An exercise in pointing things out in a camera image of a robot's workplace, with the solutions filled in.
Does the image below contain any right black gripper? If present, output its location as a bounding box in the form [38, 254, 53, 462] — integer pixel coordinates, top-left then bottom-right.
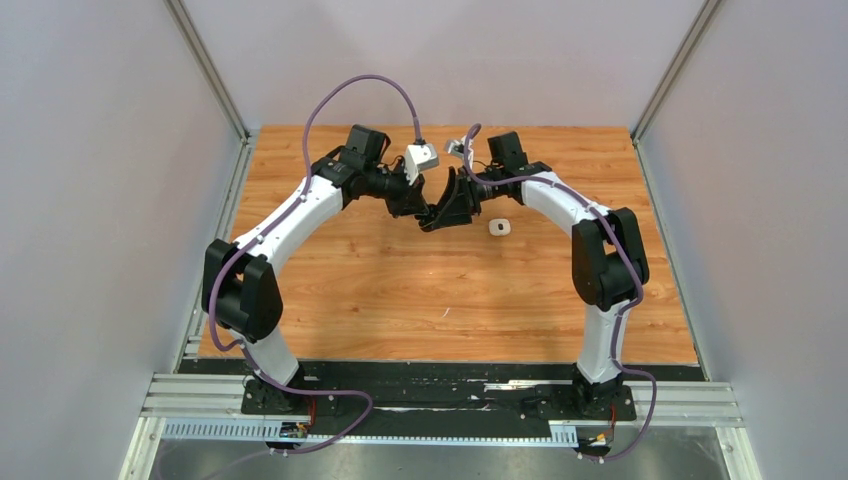
[429, 167, 504, 230]

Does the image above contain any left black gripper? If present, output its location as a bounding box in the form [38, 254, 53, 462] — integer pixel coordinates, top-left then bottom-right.
[365, 158, 430, 219]

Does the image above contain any cream earbud charging case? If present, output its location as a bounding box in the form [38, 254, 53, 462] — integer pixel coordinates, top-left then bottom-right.
[488, 218, 512, 237]

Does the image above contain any black earbud charging case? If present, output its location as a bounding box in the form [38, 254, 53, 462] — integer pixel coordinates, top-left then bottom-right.
[416, 214, 438, 232]

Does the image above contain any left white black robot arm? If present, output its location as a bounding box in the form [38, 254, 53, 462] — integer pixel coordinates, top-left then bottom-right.
[201, 124, 439, 413]

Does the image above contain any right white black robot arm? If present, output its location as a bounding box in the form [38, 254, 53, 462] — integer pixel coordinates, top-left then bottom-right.
[419, 127, 650, 418]

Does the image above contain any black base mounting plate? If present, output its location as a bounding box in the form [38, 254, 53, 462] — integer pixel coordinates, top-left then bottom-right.
[177, 358, 706, 439]

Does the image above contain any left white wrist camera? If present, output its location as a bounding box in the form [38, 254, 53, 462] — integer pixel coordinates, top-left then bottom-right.
[403, 141, 440, 186]

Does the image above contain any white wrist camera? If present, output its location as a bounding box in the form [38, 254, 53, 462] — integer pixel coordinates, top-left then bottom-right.
[403, 141, 440, 186]
[445, 136, 474, 161]

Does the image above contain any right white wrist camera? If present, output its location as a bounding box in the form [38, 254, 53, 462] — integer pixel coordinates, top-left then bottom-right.
[445, 136, 474, 161]

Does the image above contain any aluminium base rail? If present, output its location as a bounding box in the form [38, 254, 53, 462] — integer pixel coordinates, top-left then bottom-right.
[121, 374, 760, 479]

